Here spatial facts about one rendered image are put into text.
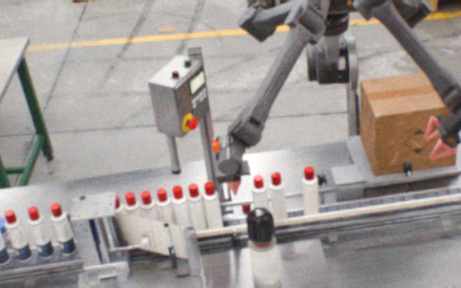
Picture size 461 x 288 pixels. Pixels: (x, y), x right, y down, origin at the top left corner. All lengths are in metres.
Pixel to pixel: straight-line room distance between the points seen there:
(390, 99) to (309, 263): 0.68
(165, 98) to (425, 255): 0.99
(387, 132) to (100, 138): 2.40
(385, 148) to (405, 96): 0.20
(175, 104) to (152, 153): 2.23
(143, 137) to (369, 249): 2.36
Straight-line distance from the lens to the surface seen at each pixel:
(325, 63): 2.88
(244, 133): 2.13
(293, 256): 2.51
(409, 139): 2.79
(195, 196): 2.51
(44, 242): 2.64
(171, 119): 2.35
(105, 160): 4.55
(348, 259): 2.57
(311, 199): 2.57
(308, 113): 4.69
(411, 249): 2.61
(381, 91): 2.82
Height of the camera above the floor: 2.66
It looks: 36 degrees down
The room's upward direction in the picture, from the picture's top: 7 degrees counter-clockwise
